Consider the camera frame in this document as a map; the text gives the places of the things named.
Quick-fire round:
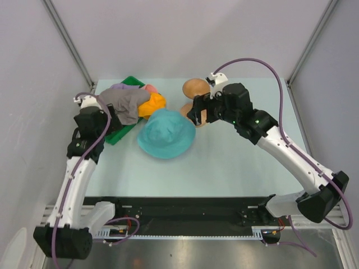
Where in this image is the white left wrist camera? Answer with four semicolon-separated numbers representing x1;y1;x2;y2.
73;95;102;109

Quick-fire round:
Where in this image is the wooden hat stand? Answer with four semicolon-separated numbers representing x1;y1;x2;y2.
180;78;210;121

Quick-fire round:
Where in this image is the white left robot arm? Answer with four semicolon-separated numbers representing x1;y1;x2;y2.
33;105;124;259

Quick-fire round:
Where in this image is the orange hat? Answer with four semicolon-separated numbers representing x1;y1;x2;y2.
138;92;167;119

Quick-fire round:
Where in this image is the white slotted cable duct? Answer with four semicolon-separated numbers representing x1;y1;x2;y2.
93;225;280;242

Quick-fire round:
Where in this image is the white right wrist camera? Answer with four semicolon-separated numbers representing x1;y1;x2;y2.
205;72;228;96

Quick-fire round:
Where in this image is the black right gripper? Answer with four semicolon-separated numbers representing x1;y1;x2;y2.
186;89;238;127

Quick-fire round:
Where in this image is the grey bucket hat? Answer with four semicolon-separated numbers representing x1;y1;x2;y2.
99;89;150;126

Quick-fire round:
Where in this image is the pink hat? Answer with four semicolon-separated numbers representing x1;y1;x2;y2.
141;84;158;94

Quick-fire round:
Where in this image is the light blue bucket hat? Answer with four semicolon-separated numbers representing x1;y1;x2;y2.
137;109;196;159

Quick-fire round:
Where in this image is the lavender purple hat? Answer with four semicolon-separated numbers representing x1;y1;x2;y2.
110;83;140;90

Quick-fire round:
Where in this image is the aluminium frame post left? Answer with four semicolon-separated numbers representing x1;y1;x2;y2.
41;0;95;89

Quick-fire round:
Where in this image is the green plastic tray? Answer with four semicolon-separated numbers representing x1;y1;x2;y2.
105;76;145;145

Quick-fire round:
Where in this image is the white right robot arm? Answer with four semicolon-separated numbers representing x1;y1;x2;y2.
187;83;349;225

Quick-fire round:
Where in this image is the aluminium frame post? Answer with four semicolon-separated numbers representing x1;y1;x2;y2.
287;0;342;85
41;0;95;89

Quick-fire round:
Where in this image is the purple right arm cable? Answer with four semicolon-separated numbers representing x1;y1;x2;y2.
214;57;354;257

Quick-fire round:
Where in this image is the aluminium frame post right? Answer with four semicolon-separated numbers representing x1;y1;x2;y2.
287;0;342;85

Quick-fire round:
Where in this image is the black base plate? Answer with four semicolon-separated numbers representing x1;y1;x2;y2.
84;197;281;235

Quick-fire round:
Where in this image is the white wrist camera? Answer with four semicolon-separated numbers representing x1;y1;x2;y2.
73;95;102;109
205;72;228;96

